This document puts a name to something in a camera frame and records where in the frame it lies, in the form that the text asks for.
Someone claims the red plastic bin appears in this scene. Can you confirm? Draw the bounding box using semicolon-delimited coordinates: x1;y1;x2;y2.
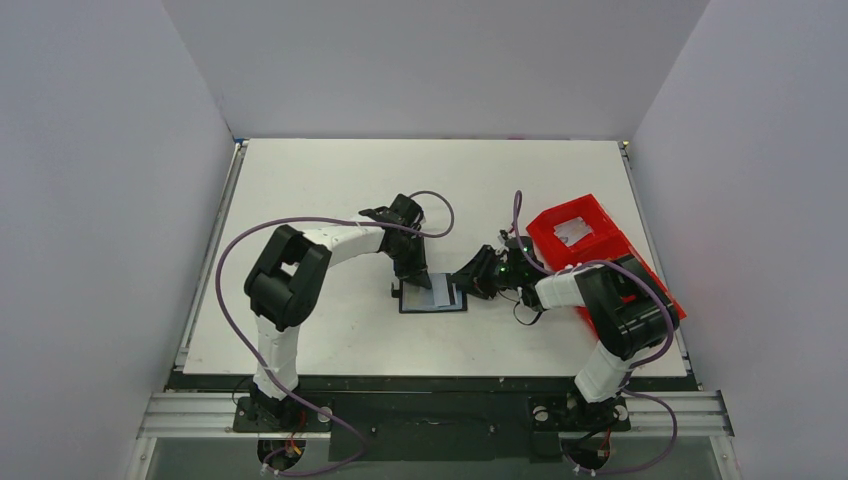
526;194;687;320

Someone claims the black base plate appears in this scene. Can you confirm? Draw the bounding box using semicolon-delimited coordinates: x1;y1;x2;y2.
141;376;715;469

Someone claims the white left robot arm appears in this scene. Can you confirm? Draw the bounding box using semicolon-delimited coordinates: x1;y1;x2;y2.
244;194;432;430

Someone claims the silver card in bin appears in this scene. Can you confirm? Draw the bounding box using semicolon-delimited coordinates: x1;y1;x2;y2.
554;217;593;247

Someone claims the aluminium frame rail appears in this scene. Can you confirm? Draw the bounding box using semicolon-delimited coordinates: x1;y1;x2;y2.
135;390;735;440

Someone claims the white thin card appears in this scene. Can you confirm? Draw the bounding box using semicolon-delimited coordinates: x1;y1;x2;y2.
432;273;458;308

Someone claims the black leather card holder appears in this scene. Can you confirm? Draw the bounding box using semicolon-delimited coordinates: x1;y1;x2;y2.
391;273;468;314

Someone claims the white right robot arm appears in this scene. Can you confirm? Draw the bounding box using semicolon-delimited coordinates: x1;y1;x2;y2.
449;233;680;427

